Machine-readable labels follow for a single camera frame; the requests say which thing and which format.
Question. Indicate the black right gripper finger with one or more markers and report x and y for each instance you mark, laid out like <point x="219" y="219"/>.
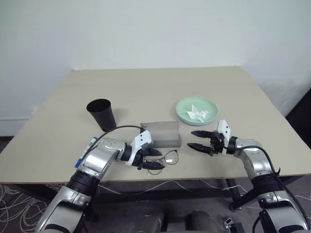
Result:
<point x="202" y="134"/>
<point x="199" y="147"/>

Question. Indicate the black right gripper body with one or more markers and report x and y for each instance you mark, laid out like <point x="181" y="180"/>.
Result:
<point x="216" y="144"/>

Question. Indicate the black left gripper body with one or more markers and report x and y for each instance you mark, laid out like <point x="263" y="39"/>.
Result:
<point x="141" y="155"/>

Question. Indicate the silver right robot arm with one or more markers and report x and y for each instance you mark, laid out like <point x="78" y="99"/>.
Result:
<point x="257" y="157"/>

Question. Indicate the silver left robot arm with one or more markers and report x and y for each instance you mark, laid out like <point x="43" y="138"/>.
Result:
<point x="93" y="161"/>

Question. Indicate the grey open glasses case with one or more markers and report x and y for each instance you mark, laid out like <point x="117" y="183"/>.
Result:
<point x="165" y="134"/>

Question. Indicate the black plastic cup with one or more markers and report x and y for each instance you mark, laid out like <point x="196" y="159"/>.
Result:
<point x="103" y="116"/>

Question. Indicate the pale blue plate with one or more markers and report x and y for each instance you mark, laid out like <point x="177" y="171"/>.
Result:
<point x="194" y="124"/>

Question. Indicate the crumpled white tissue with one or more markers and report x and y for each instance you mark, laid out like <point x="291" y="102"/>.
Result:
<point x="196" y="113"/>

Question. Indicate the light green plate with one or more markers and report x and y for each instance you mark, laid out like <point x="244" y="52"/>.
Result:
<point x="182" y="108"/>

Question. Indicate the dark rounded shape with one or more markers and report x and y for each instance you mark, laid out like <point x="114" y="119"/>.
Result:
<point x="204" y="222"/>
<point x="153" y="222"/>

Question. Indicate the small black and white device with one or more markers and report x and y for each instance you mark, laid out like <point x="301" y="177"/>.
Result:
<point x="230" y="224"/>

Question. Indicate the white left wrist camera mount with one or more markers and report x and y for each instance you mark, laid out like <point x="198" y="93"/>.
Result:
<point x="141" y="140"/>

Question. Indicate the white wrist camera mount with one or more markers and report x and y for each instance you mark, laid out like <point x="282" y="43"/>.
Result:
<point x="141" y="140"/>
<point x="223" y="128"/>

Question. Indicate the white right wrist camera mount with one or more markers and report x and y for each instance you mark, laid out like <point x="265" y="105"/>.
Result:
<point x="223" y="128"/>

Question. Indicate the black table leg frame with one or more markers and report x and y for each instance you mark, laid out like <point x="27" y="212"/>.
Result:
<point x="239" y="194"/>

